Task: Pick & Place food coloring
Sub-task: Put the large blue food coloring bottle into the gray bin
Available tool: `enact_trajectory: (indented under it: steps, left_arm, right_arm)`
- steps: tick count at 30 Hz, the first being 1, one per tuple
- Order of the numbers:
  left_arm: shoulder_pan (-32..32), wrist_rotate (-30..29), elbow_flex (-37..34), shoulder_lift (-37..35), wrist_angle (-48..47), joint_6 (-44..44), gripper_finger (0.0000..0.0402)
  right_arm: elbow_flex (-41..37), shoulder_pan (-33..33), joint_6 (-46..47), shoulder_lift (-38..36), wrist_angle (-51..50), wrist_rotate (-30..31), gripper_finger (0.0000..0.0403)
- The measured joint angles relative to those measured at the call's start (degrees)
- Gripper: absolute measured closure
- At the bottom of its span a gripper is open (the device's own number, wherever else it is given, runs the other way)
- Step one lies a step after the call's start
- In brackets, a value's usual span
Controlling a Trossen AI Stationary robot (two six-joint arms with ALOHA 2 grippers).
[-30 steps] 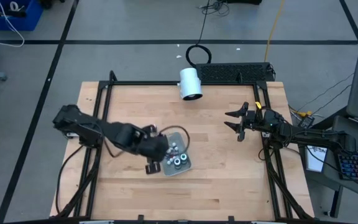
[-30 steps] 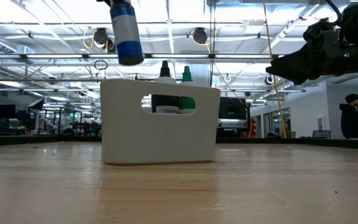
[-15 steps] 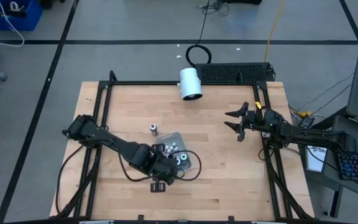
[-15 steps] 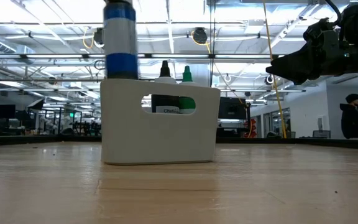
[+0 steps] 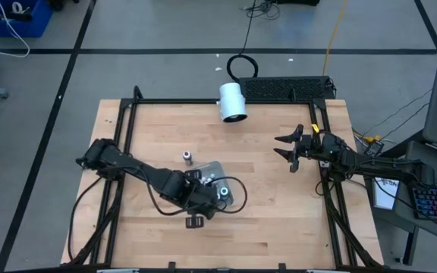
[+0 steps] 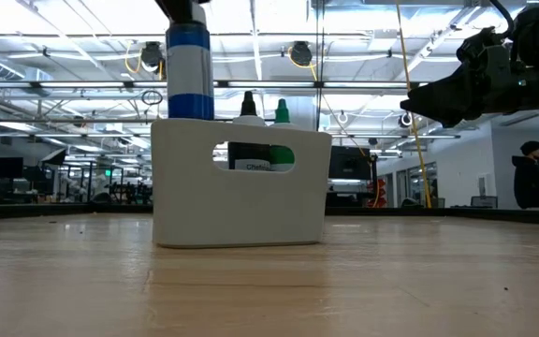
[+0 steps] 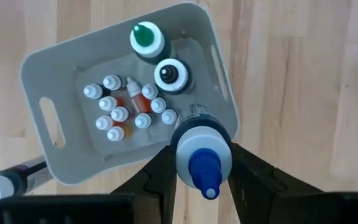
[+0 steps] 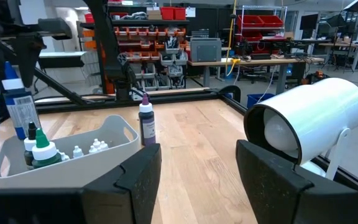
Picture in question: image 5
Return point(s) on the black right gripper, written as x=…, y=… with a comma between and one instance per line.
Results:
x=305, y=148

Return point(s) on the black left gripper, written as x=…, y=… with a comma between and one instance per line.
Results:
x=203, y=201

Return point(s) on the small bottle green cap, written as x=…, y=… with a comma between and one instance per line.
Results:
x=224, y=192

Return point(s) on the grey metal tray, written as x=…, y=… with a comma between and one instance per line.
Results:
x=214, y=168

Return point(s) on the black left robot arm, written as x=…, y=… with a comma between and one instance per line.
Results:
x=142, y=170

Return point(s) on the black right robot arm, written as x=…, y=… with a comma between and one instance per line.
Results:
x=385, y=167

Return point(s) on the yellow plug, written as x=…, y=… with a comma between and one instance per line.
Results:
x=371, y=138

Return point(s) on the black power adapter box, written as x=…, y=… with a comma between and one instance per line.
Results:
x=375, y=148

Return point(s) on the white printed paper sheet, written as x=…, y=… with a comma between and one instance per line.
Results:
x=383, y=197

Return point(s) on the black diagonal desk brace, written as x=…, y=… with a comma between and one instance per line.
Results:
x=400, y=148

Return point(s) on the black box edge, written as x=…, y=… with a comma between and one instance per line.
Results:
x=298, y=2

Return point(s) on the black desk leg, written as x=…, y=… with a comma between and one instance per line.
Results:
x=410, y=246

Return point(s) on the black floor object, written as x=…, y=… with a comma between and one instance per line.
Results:
x=57, y=4

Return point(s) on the large blue plastic bin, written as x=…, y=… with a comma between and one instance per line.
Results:
x=32, y=22

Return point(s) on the white roll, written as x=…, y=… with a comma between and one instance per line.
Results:
x=16, y=7

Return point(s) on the white cylindrical camera housing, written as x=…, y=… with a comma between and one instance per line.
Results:
x=231, y=100

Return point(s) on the black aluminium table frame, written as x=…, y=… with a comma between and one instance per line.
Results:
x=188, y=101

